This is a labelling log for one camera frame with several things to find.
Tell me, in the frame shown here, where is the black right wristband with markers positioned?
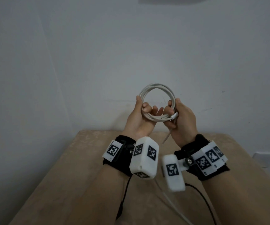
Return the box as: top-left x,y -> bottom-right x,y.
174,134 -> 230,181

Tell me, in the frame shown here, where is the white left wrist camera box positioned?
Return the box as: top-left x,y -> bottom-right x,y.
129,136 -> 160,180

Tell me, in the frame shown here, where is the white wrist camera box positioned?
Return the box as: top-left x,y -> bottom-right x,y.
161,154 -> 189,193
129,136 -> 160,180

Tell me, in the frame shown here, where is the white wall socket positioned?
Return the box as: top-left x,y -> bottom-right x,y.
253,152 -> 270,168

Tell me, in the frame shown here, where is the person's right forearm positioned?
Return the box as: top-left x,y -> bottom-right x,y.
200,170 -> 270,225

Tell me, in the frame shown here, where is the white charging cable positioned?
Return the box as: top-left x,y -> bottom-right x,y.
138,83 -> 194,225

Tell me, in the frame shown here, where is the person's left forearm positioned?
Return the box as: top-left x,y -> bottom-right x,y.
67,165 -> 132,225

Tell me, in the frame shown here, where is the black camera cable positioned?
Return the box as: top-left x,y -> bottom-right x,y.
184,183 -> 218,225
122,175 -> 133,204

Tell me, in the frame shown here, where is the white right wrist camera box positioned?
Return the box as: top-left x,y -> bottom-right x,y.
161,154 -> 189,193

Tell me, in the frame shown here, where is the black right camera cable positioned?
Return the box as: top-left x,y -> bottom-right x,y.
184,183 -> 218,225

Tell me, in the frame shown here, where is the beige covered table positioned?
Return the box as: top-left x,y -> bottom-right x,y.
9,130 -> 270,225

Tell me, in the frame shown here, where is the person's right hand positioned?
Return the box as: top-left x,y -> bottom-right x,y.
163,98 -> 199,148

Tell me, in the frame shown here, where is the black left camera cable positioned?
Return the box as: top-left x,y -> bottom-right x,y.
122,175 -> 133,204

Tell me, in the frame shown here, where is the person's left hand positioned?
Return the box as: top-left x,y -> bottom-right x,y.
122,95 -> 163,140

